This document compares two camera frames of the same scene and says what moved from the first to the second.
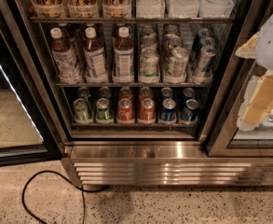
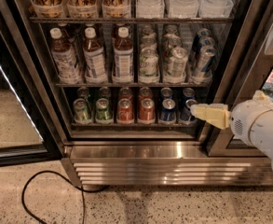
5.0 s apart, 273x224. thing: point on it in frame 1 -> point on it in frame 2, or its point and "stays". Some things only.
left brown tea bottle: x=68 y=69 stays
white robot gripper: x=272 y=49 -> x=242 y=121
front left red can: x=125 y=111 stays
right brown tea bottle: x=123 y=57 stays
